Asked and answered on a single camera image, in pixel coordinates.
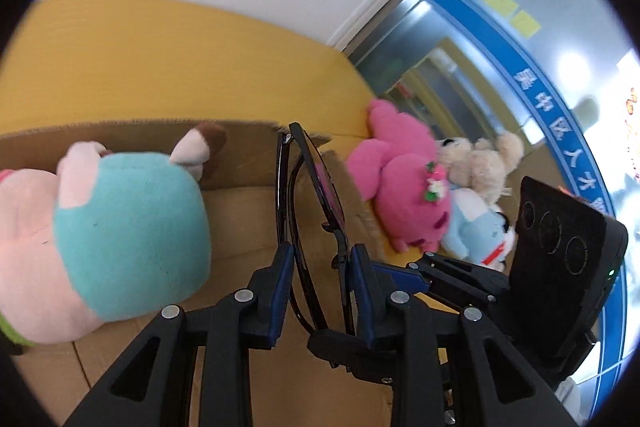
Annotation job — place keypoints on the brown cardboard box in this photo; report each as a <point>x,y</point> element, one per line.
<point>240,217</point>

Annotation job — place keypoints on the light blue plush toy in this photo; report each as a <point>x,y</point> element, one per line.
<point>475,227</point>

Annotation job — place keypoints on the pink plush toy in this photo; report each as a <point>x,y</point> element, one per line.
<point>400,187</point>

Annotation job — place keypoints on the blue door banner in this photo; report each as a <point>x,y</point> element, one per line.
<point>505,47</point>

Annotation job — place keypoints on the teal and pink pig plush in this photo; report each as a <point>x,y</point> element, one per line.
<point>130,227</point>

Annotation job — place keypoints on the metal framed glass door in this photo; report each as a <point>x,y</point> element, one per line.
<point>400,37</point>

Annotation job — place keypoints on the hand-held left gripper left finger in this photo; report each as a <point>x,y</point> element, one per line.
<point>281,297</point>

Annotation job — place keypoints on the black sunglasses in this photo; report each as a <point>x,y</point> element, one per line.
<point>312,177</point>

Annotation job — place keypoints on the beige plush toy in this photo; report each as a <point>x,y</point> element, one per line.
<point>485,167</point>

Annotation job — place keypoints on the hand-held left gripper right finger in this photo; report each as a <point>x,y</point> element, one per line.
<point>361,297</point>

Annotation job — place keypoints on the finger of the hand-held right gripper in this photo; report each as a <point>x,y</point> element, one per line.
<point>345,354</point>
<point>400,277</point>

